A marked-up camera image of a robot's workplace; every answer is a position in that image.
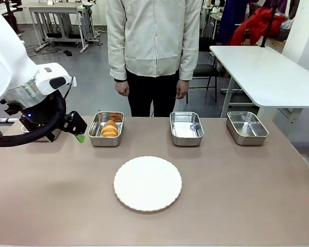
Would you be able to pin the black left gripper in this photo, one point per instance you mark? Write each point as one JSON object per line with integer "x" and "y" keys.
{"x": 34, "y": 118}

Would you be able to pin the golden croissant bread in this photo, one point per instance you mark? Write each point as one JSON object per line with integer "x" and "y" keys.
{"x": 110, "y": 128}

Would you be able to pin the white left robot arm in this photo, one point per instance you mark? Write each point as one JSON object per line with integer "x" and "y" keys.
{"x": 7, "y": 56}

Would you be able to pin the person right forearm cream sleeve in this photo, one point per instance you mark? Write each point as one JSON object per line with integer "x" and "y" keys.
{"x": 117, "y": 61}

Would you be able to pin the person left forearm cream sleeve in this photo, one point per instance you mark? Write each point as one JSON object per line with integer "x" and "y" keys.
{"x": 189, "y": 61}

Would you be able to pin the steel rectangular container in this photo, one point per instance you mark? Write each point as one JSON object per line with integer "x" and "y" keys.
{"x": 56, "y": 135}
{"x": 247, "y": 126}
{"x": 186, "y": 127}
{"x": 105, "y": 140}

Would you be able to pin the person right hand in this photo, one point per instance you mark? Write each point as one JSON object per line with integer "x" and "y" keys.
{"x": 122, "y": 88}

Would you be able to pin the person left hand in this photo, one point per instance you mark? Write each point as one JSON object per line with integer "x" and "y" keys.
{"x": 181, "y": 88}

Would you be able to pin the white roll on floor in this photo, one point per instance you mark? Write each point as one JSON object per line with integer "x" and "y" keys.
{"x": 7, "y": 120}

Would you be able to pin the black floor pedal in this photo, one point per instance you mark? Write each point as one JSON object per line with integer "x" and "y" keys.
{"x": 67, "y": 53}

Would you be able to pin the person black trousers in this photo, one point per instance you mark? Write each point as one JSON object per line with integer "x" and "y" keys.
{"x": 152, "y": 95}

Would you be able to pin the white floor power strip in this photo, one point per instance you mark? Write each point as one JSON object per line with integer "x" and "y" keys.
{"x": 40, "y": 47}

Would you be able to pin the white scalloped plate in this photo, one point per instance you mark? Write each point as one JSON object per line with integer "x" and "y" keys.
{"x": 148, "y": 184}

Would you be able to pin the grey background workbench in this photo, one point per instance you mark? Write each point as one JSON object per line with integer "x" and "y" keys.
{"x": 59, "y": 18}

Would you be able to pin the person torso cream shirt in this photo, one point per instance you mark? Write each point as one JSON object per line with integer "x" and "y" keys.
{"x": 153, "y": 36}

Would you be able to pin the black folding chair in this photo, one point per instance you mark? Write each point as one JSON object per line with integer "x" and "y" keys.
{"x": 204, "y": 69}

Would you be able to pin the blue hanging garment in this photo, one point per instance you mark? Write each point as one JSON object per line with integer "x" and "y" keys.
{"x": 231, "y": 18}

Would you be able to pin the large white side table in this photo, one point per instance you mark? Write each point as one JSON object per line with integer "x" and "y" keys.
{"x": 267, "y": 74}

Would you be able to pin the red jacket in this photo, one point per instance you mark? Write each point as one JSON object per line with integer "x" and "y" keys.
{"x": 257, "y": 24}

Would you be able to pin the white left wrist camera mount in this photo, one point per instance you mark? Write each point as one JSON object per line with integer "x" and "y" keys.
{"x": 73, "y": 82}

